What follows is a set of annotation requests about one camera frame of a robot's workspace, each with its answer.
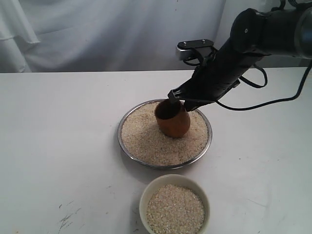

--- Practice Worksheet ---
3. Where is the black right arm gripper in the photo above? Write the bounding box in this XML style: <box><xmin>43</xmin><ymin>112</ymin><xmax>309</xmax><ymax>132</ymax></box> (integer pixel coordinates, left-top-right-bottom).
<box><xmin>168</xmin><ymin>52</ymin><xmax>239</xmax><ymax>112</ymax></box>

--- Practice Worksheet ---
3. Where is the brown wooden cup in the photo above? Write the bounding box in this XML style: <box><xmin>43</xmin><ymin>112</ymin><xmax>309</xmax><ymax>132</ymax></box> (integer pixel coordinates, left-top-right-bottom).
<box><xmin>155</xmin><ymin>99</ymin><xmax>191</xmax><ymax>138</ymax></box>

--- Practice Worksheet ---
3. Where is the round metal tray of rice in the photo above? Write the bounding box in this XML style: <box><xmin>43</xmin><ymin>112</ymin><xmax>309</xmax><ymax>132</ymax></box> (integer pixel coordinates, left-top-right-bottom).
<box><xmin>117</xmin><ymin>99</ymin><xmax>212</xmax><ymax>170</ymax></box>

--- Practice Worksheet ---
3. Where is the white bowl of rice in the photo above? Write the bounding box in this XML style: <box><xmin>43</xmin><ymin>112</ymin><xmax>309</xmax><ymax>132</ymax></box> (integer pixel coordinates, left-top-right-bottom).
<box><xmin>138</xmin><ymin>174</ymin><xmax>210</xmax><ymax>234</ymax></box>

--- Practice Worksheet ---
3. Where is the white backdrop cloth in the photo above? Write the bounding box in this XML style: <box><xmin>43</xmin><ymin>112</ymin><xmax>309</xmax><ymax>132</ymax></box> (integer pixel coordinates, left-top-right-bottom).
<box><xmin>0</xmin><ymin>0</ymin><xmax>312</xmax><ymax>73</ymax></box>

